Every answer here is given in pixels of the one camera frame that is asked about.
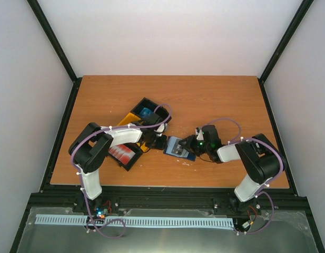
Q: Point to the blue card stack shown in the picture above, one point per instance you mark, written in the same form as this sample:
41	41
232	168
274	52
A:
145	113

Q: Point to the metal base plate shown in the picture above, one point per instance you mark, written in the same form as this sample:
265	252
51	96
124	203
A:
286	231

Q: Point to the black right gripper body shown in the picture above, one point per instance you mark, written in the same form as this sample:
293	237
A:
202	148

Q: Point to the blue card holder wallet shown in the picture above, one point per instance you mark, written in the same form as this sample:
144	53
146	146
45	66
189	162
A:
170	143

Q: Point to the light blue cable duct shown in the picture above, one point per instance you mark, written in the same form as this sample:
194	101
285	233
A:
138	222

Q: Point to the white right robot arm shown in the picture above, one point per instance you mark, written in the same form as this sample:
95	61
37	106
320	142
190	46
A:
261	159

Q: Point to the black VIP card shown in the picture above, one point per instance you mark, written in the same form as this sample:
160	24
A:
178	151

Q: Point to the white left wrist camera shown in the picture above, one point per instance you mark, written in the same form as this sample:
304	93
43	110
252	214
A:
161	129

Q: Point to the black frame post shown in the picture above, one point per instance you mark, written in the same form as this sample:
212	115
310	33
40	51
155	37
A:
286	38
52	38

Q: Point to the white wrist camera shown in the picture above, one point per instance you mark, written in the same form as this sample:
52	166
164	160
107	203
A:
199	134
161	129

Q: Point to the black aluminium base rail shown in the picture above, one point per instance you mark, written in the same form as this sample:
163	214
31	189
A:
205	199

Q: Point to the black frame post left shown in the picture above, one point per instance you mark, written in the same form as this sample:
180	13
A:
52	38

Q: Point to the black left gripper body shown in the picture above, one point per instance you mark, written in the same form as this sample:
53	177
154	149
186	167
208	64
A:
159	145

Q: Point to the black bin with red cards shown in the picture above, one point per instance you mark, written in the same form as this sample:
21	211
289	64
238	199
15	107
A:
137	155

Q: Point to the black bin with blue cards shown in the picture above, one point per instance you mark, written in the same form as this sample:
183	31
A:
160	113

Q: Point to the black frame post right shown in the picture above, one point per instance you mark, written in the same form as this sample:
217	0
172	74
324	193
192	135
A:
286	38

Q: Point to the yellow bin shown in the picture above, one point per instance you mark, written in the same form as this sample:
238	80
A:
130	117

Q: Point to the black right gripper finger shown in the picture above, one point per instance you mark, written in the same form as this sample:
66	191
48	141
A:
188	141
191	150

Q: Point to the red card stack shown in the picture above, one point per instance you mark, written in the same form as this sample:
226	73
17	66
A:
122	153

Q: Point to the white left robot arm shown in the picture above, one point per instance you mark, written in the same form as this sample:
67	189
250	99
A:
91	147

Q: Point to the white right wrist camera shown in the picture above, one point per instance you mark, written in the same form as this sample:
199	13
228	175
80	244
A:
199	134

